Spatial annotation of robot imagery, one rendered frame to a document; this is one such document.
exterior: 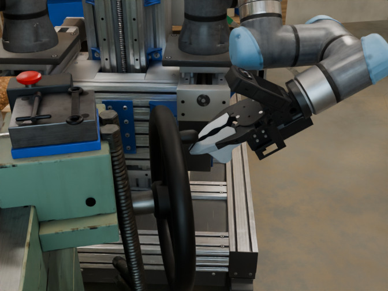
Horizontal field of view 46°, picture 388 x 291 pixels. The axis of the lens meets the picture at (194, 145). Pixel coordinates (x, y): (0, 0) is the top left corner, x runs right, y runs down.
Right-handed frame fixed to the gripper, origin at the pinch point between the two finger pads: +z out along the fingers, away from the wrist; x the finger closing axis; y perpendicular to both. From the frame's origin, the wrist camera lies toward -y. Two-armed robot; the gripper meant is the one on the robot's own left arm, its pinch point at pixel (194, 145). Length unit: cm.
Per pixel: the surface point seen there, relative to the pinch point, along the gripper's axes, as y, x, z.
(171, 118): -13.9, -10.7, -1.6
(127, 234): -4.6, -16.9, 12.0
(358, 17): 204, 323, -140
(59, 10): 40, 272, 76
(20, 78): -28.9, -9.4, 11.1
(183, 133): -3.6, -0.6, 0.1
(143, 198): -5.0, -12.2, 8.6
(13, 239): -20.0, -25.7, 17.3
